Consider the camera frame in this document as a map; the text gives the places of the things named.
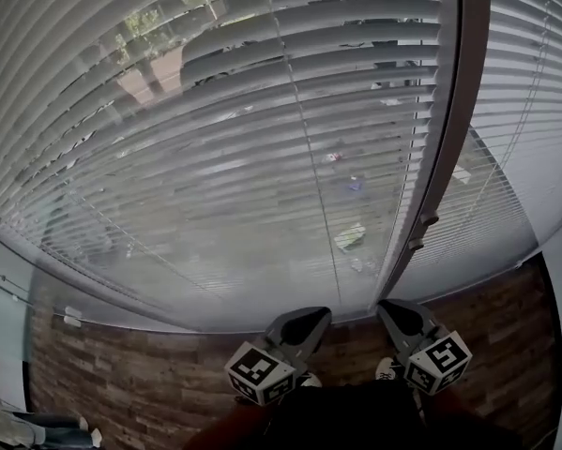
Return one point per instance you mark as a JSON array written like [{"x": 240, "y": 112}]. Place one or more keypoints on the grey metal window post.
[{"x": 470, "y": 64}]

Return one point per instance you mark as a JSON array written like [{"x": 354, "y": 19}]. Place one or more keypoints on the red white floor object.
[{"x": 332, "y": 156}]

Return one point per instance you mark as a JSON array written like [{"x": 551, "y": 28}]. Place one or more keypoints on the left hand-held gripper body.
[{"x": 259, "y": 375}]

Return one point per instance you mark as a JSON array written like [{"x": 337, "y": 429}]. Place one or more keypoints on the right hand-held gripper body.
[{"x": 437, "y": 364}]

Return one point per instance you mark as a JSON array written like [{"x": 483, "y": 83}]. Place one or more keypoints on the person's left white shoe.
[{"x": 311, "y": 380}]

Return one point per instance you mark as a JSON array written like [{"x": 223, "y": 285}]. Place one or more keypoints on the white door floor fitting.
[{"x": 71, "y": 317}]

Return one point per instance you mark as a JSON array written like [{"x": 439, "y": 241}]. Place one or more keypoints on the person's white shoe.
[
  {"x": 386, "y": 368},
  {"x": 311, "y": 380}
]

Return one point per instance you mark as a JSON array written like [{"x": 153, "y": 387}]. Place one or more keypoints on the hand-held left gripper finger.
[
  {"x": 280, "y": 328},
  {"x": 313, "y": 342}
]

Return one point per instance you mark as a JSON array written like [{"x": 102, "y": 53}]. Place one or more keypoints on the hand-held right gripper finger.
[
  {"x": 423, "y": 319},
  {"x": 400, "y": 335}
]

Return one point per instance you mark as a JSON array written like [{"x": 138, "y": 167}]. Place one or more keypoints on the person's right forearm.
[{"x": 449, "y": 420}]

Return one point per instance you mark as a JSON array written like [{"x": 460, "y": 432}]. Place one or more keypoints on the person's left forearm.
[{"x": 224, "y": 429}]

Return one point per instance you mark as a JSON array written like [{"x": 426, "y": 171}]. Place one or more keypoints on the wooden planter with plants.
[{"x": 168, "y": 64}]

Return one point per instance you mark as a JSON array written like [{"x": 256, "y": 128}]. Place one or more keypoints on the person's black clothing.
[{"x": 346, "y": 420}]

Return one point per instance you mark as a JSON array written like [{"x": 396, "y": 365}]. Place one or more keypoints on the person's right white shoe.
[{"x": 386, "y": 368}]

